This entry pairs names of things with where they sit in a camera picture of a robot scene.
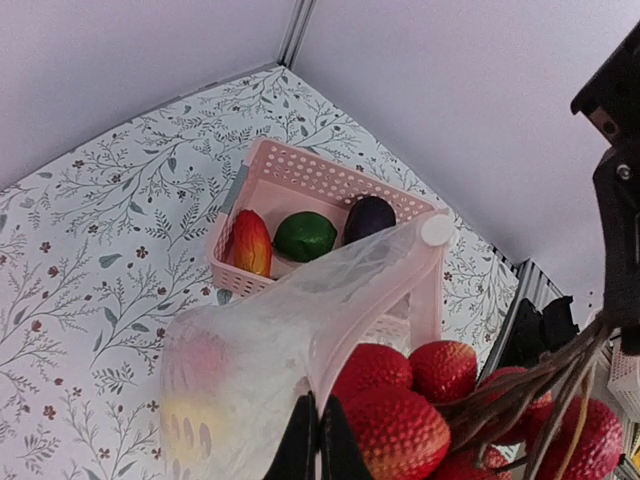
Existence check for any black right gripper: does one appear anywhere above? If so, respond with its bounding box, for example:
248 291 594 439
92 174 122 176
570 26 639 355

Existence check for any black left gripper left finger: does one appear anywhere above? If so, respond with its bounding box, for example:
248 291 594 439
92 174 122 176
267 391 319 480

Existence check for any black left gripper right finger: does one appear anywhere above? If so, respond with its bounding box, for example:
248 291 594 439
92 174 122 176
319 397 370 480

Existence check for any clear zip top bag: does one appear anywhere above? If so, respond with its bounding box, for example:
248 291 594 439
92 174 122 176
160 210 457 479

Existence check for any yellow toy fruit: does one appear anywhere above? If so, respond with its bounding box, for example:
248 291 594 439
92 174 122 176
160 394 229 479

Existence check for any red toy fruit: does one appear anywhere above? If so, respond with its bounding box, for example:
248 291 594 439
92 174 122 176
167 333 235 394

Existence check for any orange red toy mango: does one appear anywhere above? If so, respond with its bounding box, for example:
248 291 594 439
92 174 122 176
232 210 273 278

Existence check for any green toy lime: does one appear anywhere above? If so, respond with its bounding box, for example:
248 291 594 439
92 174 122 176
273 211 337 263

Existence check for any purple toy eggplant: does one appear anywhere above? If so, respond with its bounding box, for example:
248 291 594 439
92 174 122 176
342 196 396 245

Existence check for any pink perforated plastic basket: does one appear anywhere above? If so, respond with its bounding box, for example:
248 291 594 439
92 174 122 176
208 137 436 351

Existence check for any floral patterned table mat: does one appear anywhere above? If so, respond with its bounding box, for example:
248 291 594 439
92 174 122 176
0 64 521 480

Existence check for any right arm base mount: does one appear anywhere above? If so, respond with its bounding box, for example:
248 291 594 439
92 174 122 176
498 296 580 368

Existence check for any aluminium frame post right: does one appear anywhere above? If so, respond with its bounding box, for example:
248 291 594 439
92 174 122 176
276 0 317 70

